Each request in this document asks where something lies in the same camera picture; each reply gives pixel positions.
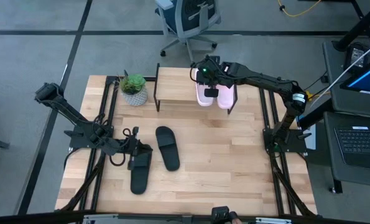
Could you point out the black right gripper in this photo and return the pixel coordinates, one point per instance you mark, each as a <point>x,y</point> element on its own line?
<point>212,74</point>

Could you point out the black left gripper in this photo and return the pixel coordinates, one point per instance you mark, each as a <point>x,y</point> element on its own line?
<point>132,146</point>

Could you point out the black rubber slide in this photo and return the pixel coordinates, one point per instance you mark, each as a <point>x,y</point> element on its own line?
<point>169,152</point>
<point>139,180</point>

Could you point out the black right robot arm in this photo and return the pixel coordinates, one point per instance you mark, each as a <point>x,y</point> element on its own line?
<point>265,81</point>

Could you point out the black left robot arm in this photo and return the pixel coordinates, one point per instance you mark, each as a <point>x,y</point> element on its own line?
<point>63,105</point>

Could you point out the wooden shelf with black legs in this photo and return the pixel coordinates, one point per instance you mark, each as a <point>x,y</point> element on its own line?
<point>175,84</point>

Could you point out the succulent in white patterned pot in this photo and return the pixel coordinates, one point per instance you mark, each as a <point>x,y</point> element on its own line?
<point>135,98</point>

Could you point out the grey blue office chair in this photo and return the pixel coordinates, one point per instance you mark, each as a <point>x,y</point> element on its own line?
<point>187,18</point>

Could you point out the black power adapter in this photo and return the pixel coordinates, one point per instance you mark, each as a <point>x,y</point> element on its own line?
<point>355,56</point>

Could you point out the monitor with blue screen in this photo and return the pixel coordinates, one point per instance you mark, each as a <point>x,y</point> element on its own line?
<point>368,77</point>

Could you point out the dark grey side desk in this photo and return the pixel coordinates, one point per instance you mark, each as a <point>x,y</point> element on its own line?
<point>334,174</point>

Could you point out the black laptop keyboard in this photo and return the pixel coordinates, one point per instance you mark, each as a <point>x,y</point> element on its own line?
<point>358,143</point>

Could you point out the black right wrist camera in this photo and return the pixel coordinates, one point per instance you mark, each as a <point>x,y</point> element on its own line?
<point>211,92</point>

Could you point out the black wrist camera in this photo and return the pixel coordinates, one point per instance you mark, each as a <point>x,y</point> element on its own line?
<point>135,130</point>
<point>211,92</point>

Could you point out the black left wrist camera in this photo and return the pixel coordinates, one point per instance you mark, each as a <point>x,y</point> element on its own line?
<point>135,130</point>

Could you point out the black aluminium table frame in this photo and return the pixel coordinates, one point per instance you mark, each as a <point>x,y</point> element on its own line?
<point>86,183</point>

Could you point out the silver aluminium bracket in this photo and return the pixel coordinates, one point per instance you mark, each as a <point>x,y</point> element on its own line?
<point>273,221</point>
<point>100,219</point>

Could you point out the black table-level camera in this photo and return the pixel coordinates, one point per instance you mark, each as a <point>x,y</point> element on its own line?
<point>220,214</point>

